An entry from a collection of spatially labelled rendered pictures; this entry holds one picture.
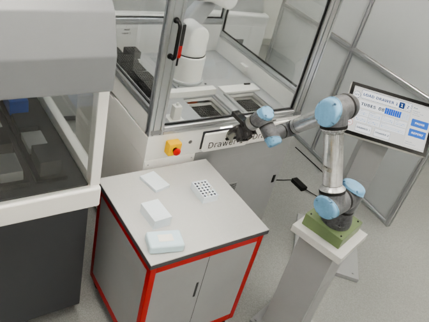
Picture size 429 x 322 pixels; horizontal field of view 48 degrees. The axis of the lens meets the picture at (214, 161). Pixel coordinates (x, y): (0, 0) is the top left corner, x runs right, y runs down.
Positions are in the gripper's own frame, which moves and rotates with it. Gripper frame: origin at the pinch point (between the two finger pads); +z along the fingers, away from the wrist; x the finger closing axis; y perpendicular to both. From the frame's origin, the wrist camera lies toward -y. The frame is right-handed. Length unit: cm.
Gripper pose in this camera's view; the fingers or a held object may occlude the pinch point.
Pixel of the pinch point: (229, 135)
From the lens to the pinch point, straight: 257.7
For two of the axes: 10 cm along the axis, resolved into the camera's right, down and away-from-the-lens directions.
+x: 8.2, -1.6, 5.4
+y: 3.1, 9.3, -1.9
